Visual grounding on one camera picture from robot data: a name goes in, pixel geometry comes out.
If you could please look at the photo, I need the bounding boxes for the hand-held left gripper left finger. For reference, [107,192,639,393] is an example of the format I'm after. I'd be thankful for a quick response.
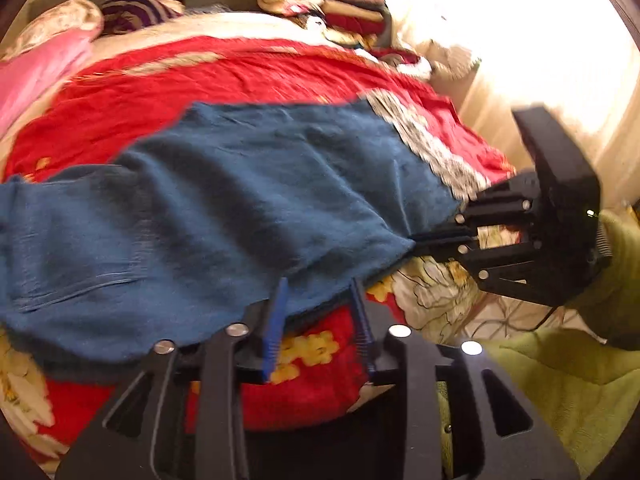
[55,277,291,480]

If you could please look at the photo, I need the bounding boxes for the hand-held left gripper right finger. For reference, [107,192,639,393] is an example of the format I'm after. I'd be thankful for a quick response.
[347,277,581,480]

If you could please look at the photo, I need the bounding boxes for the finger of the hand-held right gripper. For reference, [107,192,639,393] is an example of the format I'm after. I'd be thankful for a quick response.
[410,172,543,242]
[412,237,556,306]

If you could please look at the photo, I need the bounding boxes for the blue denim pants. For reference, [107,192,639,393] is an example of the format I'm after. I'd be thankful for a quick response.
[0,97,463,368]

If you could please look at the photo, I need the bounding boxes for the person's right forearm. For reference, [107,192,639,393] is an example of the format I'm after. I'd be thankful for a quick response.
[570,207,640,346]

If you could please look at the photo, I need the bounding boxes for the cream curtain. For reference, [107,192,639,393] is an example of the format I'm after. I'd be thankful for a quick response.
[385,0,640,221]

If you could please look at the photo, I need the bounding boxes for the white cloth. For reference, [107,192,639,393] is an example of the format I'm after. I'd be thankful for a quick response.
[430,40,483,81]

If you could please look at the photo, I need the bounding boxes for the pile of folded clothes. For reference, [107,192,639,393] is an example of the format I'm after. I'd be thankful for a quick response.
[257,0,433,81]

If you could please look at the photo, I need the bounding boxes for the red floral blanket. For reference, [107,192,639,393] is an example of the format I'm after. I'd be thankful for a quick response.
[0,35,516,461]

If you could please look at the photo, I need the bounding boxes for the cream bed sheet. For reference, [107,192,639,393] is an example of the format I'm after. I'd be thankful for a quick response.
[95,12,351,56]

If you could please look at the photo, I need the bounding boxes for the purple striped pillow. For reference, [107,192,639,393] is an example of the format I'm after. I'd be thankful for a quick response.
[100,0,186,36]

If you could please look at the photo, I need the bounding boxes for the pink pillow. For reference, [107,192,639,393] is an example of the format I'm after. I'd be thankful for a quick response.
[0,35,96,131]

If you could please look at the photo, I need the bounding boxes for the pale floral pillow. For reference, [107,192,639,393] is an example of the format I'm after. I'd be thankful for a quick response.
[2,0,103,58]

